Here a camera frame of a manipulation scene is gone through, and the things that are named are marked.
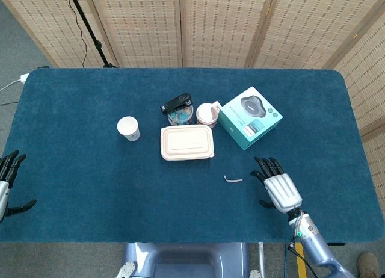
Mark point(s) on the metal table leg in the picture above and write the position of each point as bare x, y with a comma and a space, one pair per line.
261, 254

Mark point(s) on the teal speaker product box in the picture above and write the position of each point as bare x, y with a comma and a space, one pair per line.
249, 118

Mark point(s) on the small pink wrapper scrap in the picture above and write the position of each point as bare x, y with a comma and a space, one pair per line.
233, 180

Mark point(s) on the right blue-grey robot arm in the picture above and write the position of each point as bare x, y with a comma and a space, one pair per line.
316, 248

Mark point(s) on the black stapler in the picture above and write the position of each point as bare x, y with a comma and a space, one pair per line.
176, 103

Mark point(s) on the blue table mat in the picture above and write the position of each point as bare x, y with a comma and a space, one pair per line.
90, 184

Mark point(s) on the white power adapter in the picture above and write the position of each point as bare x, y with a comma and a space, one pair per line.
24, 78

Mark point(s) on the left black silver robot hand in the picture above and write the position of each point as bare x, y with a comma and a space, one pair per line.
4, 196

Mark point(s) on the woven bamboo folding screen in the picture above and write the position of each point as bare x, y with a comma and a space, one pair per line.
210, 25

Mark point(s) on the yellow floor tape strip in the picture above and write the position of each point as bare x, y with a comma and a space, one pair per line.
300, 269

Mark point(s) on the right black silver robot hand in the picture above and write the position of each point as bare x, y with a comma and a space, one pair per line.
282, 190

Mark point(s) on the blue-grey robot torso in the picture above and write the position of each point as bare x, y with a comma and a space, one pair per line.
186, 260

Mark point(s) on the small white card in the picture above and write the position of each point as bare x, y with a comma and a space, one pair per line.
217, 105

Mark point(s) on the white paper cup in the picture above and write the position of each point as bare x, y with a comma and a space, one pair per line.
127, 126

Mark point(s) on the clear jar with brown snacks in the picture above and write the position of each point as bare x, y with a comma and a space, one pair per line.
206, 114

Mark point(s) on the tan shoe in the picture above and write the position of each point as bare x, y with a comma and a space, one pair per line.
368, 264

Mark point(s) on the black tripod stand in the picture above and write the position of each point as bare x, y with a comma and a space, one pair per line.
87, 22

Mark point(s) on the beige lidded food container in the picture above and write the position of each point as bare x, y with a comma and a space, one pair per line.
186, 142

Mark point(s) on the clear jar with colourful clips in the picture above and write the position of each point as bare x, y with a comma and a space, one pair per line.
182, 119

